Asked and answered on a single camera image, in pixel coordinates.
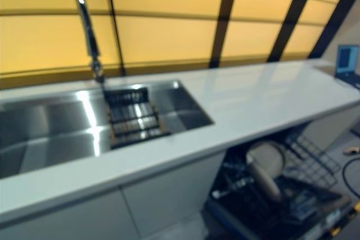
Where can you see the open laptop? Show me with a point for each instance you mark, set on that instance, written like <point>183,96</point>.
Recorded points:
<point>347,60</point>

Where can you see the chrome kitchen faucet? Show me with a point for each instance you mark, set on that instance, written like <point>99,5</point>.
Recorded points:
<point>90,40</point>

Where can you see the open dishwasher door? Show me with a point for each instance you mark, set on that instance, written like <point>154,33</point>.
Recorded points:
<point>309,212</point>

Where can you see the cream ceramic plate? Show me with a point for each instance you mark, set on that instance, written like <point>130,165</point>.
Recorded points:
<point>265,181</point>
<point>267,153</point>

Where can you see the stainless steel sink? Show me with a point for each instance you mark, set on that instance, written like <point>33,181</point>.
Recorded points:
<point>56,127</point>

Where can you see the white cabinet door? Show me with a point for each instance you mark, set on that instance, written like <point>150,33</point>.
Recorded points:
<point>70,217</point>
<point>168,189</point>

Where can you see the yellow backlit panel wall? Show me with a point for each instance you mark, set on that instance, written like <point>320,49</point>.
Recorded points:
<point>168,37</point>

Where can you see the black roll-up dish rack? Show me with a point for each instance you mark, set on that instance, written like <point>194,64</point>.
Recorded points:
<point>132,119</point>

